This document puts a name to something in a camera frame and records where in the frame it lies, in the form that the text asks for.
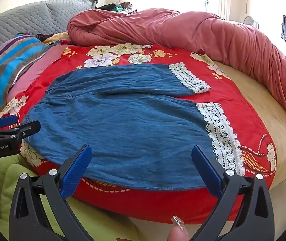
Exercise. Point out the red floral blanket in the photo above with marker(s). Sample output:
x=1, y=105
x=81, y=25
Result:
x=233, y=98

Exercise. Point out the person's right hand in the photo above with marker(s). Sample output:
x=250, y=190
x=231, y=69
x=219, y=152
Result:
x=176, y=233

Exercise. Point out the white fan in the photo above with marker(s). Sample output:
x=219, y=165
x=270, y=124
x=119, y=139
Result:
x=249, y=21

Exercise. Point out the blue pants with lace trim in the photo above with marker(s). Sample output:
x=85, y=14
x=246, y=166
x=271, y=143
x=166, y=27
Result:
x=122, y=120

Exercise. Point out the grey quilted headboard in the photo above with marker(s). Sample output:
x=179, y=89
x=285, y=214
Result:
x=5, y=27

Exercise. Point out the white curtain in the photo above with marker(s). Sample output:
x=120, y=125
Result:
x=220, y=0

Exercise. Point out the pile of clothes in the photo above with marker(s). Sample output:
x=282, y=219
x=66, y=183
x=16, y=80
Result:
x=115, y=7

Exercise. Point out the striped pillow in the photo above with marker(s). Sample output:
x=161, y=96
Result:
x=10, y=62

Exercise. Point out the pink pillow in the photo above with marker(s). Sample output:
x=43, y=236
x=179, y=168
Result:
x=40, y=65

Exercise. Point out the green clothing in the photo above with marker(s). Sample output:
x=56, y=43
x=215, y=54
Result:
x=3, y=193

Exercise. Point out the beige bed sheet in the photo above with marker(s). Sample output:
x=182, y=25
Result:
x=265, y=105

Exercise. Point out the pink-red duvet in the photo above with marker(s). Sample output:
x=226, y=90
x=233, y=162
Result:
x=158, y=27

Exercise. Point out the yellow cloth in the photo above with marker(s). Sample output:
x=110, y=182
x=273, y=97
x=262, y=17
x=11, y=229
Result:
x=57, y=37

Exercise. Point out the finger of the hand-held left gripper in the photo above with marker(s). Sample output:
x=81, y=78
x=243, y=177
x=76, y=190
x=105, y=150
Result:
x=20, y=130
x=6, y=121

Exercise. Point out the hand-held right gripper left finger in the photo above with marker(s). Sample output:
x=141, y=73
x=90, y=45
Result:
x=75, y=170

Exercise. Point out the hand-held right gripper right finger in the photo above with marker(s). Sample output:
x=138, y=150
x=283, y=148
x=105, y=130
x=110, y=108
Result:
x=206, y=170

